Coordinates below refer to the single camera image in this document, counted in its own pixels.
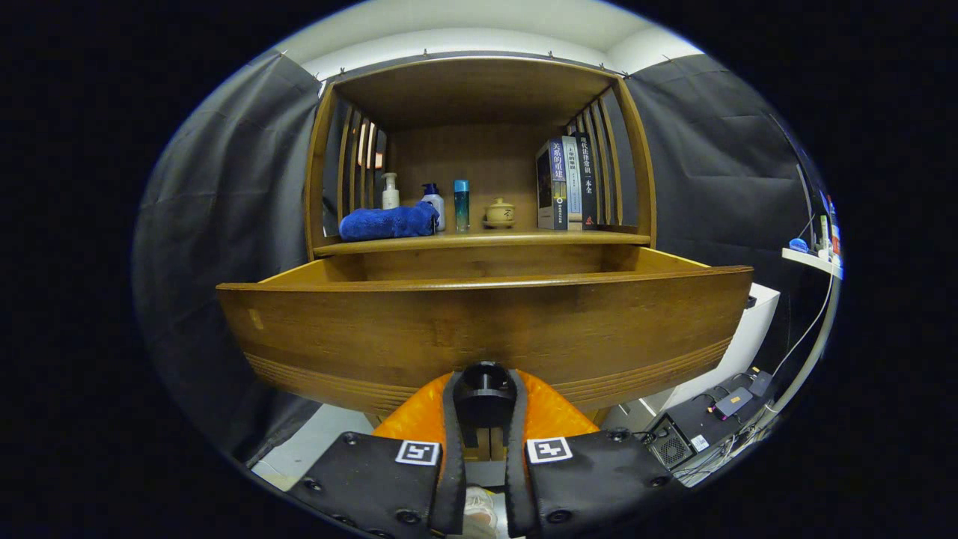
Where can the white lotion bottle blue cap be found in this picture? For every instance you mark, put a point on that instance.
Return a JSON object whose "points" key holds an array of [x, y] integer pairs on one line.
{"points": [[435, 206]]}

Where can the white box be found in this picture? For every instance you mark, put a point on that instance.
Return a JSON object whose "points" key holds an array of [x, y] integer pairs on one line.
{"points": [[741, 344]]}

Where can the book with black spine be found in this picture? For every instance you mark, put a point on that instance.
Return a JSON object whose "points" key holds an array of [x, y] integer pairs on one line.
{"points": [[587, 180]]}

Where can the book with pale spine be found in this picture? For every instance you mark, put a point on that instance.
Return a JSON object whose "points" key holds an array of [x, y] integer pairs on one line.
{"points": [[572, 180]]}

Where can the small blue object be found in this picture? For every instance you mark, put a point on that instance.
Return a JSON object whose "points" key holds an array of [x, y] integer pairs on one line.
{"points": [[799, 245]]}

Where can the wooden drawer with black knob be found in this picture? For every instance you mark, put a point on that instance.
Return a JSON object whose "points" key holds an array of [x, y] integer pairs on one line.
{"points": [[486, 322]]}

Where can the blue towel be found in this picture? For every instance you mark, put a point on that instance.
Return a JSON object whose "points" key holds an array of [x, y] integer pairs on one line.
{"points": [[385, 223]]}

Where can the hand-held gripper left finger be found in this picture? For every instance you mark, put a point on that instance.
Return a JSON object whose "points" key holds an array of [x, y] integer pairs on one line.
{"points": [[453, 479]]}

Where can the book with blue spine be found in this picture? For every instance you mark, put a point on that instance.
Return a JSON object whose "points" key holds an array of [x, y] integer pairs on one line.
{"points": [[557, 180]]}

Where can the white pump bottle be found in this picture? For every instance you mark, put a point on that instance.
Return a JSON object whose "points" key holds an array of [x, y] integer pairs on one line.
{"points": [[390, 198]]}

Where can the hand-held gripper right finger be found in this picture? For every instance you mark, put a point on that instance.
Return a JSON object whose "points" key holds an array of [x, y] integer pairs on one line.
{"points": [[516, 479]]}

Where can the wooden cabinet frame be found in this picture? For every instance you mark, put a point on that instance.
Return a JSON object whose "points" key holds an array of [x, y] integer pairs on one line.
{"points": [[479, 90]]}

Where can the beige lidded teacup with saucer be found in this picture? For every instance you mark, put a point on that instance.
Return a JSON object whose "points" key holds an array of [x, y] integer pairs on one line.
{"points": [[499, 212]]}

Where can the white side desk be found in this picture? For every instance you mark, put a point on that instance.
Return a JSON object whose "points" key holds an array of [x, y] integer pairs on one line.
{"points": [[812, 260]]}

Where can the wooden countertop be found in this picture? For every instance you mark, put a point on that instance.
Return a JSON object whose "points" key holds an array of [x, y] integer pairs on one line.
{"points": [[516, 238]]}

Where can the teal bottle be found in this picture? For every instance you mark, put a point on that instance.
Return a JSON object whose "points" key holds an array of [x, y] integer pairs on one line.
{"points": [[462, 206]]}

